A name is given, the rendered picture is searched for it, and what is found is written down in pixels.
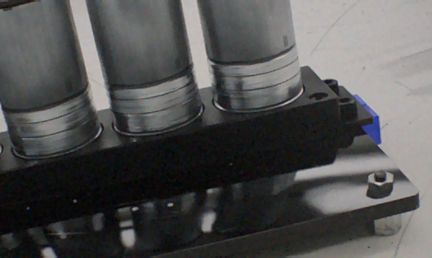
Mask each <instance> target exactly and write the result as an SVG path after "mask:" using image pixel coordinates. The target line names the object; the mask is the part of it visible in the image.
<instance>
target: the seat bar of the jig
mask: <svg viewBox="0 0 432 258"><path fill-rule="evenodd" d="M300 69H301V79H302V85H303V91H304V94H302V96H300V97H299V98H298V99H297V100H295V101H293V102H290V103H289V104H287V105H284V106H282V107H279V108H276V109H271V110H264V111H259V112H253V113H232V112H227V111H223V110H221V109H217V108H216V107H215V101H214V96H213V92H212V86H209V87H204V88H199V93H200V97H201V101H202V107H203V115H202V116H201V117H200V118H197V120H195V121H194V122H192V123H190V124H189V125H187V126H185V127H180V128H178V129H175V130H173V131H169V132H166V133H162V134H159V135H154V136H123V135H120V134H118V133H117V132H115V127H114V122H113V119H112V116H111V113H110V110H109V109H102V110H99V111H97V112H98V115H99V119H100V127H101V130H102V133H101V135H100V136H99V137H98V138H97V139H96V140H94V141H93V142H92V143H91V144H88V145H87V146H85V147H83V148H81V149H79V150H77V151H73V152H71V153H67V154H64V155H61V156H59V157H55V158H43V159H23V158H18V157H16V156H15V154H14V151H13V148H12V143H11V140H10V136H9V135H8V132H7V131H2V132H0V143H1V149H2V153H1V156H0V209H1V208H4V207H13V206H16V205H20V204H23V203H27V202H36V201H39V200H43V199H46V198H52V197H59V196H62V195H66V194H71V193H75V192H78V191H84V190H89V189H94V188H97V187H101V186H104V185H114V184H117V183H121V182H124V181H128V180H134V179H137V178H144V177H147V176H154V175H157V174H161V173H164V172H167V171H177V170H180V169H184V168H187V167H193V166H197V165H200V164H204V163H207V162H217V161H220V160H224V159H227V158H233V157H237V156H240V155H244V154H248V153H257V152H260V151H264V150H267V149H273V148H277V147H281V146H284V145H294V144H297V143H300V142H304V141H307V140H313V139H317V138H320V137H324V136H333V135H336V134H340V133H342V127H341V109H340V102H339V96H337V95H336V94H335V93H334V92H333V90H332V89H331V88H330V87H328V86H327V85H326V83H325V82H324V81H323V80H322V79H321V78H320V77H319V76H318V75H317V74H316V73H315V72H314V71H313V70H312V69H311V68H310V67H309V66H308V65H306V66H302V67H300Z"/></svg>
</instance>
